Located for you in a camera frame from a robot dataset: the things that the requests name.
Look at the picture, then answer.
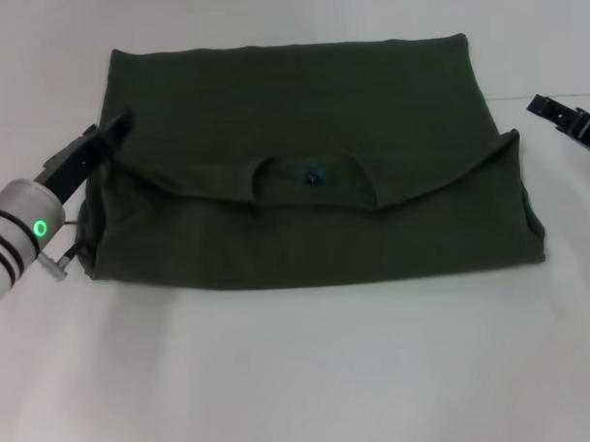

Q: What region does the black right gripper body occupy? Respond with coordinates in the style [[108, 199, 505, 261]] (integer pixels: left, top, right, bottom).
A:
[[565, 107, 590, 162]]

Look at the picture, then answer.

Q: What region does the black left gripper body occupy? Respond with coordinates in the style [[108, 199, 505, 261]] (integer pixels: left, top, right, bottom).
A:
[[33, 120, 119, 207]]

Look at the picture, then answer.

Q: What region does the dark green FREE t-shirt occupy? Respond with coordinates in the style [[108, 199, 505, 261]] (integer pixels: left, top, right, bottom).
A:
[[73, 27, 550, 299]]

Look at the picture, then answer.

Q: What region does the dark left arm cable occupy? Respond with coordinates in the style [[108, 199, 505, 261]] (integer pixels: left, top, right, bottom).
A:
[[36, 218, 93, 270]]

